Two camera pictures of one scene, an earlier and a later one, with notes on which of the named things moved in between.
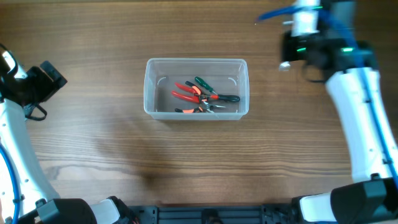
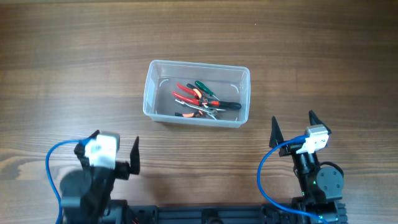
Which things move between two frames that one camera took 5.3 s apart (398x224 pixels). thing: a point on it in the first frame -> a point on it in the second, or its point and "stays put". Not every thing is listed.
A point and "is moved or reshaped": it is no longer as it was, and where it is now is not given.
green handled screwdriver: [204, 84] is moved or reshaped
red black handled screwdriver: [226, 98] -> [223, 104]
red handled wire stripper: [194, 98] stays put
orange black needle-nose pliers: [204, 106] -> [198, 113]
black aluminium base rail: [273, 214] stays put
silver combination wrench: [284, 66] -> [212, 112]
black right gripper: [290, 50] -> [289, 150]
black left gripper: [50, 78] -> [121, 169]
